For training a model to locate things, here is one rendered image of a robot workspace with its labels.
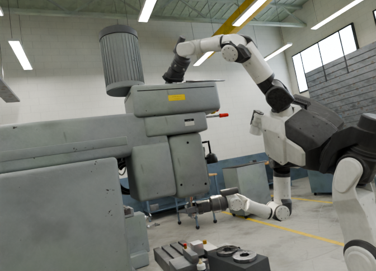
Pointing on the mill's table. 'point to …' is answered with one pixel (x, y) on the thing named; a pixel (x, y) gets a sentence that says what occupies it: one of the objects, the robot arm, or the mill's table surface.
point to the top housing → (172, 99)
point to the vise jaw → (208, 248)
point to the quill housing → (188, 165)
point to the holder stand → (237, 260)
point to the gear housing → (175, 124)
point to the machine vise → (189, 260)
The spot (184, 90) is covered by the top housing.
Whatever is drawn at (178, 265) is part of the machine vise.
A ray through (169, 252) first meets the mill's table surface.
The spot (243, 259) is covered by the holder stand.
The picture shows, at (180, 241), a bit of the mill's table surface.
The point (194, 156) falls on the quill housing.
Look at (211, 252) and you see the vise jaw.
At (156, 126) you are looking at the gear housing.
